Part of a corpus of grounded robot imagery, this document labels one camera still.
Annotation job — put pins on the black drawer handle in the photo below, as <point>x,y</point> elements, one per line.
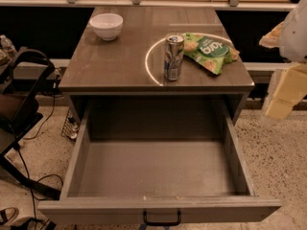
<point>152,219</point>

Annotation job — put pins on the white bowl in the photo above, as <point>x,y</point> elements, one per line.
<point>107,26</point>

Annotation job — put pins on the open grey drawer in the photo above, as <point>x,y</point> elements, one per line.
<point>161,155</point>

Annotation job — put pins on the clear plastic bottle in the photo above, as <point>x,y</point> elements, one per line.
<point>8,46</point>

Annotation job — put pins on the black white sneaker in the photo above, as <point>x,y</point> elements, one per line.
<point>8,215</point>

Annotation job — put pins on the green snack bag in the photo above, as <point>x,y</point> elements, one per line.
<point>211,54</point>

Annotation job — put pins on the black chair frame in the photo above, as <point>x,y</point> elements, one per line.
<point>19,114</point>

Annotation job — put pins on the redbull can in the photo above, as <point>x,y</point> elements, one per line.
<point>174,47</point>

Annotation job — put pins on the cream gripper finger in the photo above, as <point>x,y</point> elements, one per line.
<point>290,90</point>
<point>271,39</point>

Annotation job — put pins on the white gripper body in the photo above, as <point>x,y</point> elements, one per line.
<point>295,37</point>

